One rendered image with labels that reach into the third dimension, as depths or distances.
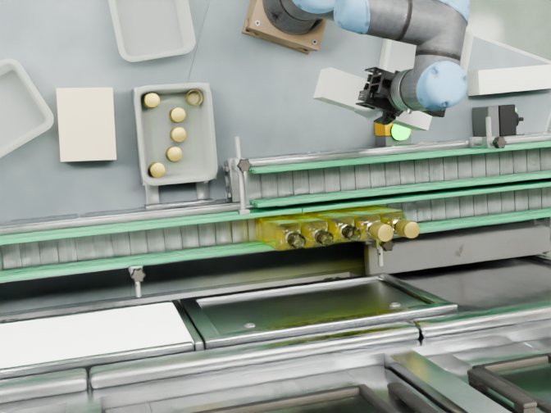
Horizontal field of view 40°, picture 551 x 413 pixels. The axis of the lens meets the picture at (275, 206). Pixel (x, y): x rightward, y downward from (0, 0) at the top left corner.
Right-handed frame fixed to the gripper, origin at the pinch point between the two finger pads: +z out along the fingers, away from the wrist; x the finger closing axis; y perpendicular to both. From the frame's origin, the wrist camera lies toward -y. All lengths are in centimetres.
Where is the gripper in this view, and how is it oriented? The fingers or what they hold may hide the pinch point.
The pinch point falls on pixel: (376, 99)
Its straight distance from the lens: 156.9
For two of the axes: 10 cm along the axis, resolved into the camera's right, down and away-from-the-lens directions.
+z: -2.5, -0.9, 9.6
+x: -2.7, 9.6, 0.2
